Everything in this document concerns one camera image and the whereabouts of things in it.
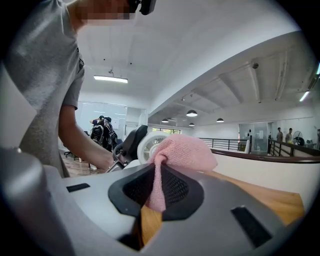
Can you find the person's grey t-shirt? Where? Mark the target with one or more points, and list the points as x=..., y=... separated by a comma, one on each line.
x=42, y=75

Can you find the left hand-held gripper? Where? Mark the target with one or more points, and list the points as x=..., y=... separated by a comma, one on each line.
x=132, y=142

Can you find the black standing fan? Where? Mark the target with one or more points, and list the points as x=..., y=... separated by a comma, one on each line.
x=298, y=138

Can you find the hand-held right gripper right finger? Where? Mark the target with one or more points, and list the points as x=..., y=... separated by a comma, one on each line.
x=212, y=225

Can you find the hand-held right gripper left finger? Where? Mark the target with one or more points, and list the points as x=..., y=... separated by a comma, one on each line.
x=95, y=200

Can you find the dark wooden handrail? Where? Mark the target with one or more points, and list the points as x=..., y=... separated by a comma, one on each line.
x=275, y=158

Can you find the ceiling security camera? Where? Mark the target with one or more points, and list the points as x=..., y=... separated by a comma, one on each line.
x=255, y=65

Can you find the black metal railing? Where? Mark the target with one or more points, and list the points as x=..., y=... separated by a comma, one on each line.
x=225, y=143

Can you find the glass partition wall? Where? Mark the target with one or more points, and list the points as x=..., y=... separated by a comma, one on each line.
x=102, y=112

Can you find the person's left forearm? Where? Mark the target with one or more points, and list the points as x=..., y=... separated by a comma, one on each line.
x=80, y=140

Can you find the pink cloth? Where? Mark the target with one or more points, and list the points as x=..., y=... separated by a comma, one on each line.
x=182, y=152

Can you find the long ceiling light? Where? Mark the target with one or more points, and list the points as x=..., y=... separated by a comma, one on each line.
x=110, y=79
x=304, y=96

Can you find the white fan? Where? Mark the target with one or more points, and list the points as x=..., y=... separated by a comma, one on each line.
x=148, y=146

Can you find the black head-worn camera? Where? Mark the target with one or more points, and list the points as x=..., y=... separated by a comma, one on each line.
x=147, y=6

